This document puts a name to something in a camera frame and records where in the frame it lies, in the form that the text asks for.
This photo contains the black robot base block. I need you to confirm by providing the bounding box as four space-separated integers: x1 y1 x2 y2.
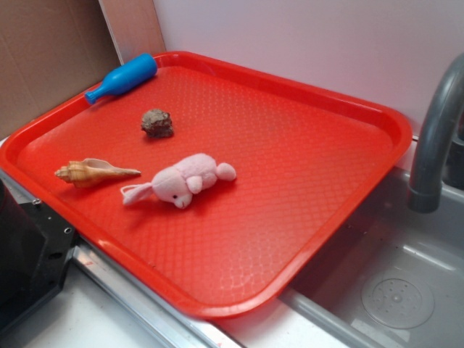
1 183 77 336

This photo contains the tan spiral conch shell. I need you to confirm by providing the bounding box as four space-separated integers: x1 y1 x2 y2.
54 158 141 189

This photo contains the red plastic tray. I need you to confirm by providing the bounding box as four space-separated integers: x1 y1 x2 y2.
1 52 412 319

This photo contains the pink plush bunny toy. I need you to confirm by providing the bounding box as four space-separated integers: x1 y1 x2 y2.
120 153 236 209

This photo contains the brown rough rock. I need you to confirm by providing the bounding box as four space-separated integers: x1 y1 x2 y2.
141 109 174 138

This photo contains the blue plastic bottle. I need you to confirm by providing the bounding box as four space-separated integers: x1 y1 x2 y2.
84 53 158 104

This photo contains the grey plastic sink basin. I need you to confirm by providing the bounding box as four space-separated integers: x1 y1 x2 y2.
281 170 463 347

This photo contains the brown cardboard panel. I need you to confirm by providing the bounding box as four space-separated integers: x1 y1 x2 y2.
1 1 120 138

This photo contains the grey plastic faucet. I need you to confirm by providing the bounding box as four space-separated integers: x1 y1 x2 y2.
407 54 463 213

